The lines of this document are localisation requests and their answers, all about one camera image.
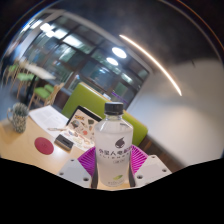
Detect small dark flat box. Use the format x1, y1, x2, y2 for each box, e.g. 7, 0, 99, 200
54, 134, 74, 151

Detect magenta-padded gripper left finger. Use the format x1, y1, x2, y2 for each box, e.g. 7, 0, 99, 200
57, 146, 98, 189

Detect group of green-seated wooden chairs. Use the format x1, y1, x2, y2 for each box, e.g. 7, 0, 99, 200
1, 58, 66, 109

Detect dark-framed window wall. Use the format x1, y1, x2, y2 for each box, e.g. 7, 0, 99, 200
6, 14, 151, 108

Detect flat round red coaster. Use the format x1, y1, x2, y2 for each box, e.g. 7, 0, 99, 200
33, 136, 55, 156

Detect clear black-capped water bottle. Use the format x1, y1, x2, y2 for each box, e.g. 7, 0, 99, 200
94, 101, 134, 188

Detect long curved ceiling light strip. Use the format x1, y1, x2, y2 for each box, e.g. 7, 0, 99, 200
118, 33, 183, 97

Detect green upholstered bench backrest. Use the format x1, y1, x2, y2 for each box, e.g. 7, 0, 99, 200
61, 82, 149, 148

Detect round white ceiling lamp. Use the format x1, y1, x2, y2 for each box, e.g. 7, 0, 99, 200
111, 46, 128, 60

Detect colourful printed sticker sheet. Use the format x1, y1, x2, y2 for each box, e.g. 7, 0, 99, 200
58, 128, 96, 151

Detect white printed paper sheets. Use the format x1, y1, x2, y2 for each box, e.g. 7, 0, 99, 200
28, 104, 69, 131

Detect light wooden dining table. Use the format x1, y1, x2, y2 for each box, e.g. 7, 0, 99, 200
19, 63, 56, 101

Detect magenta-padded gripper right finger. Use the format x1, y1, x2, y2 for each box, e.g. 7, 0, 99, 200
129, 143, 173, 188

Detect speckled green-white mug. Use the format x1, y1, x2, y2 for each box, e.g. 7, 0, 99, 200
6, 102, 30, 134

